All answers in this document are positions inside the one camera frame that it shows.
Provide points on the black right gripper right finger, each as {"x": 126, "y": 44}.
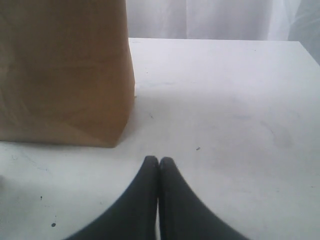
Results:
{"x": 182, "y": 215}

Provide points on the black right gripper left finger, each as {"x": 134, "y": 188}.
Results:
{"x": 133, "y": 215}

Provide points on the brown paper shopping bag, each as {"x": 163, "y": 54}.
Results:
{"x": 66, "y": 72}

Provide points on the white backdrop curtain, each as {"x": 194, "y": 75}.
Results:
{"x": 254, "y": 20}

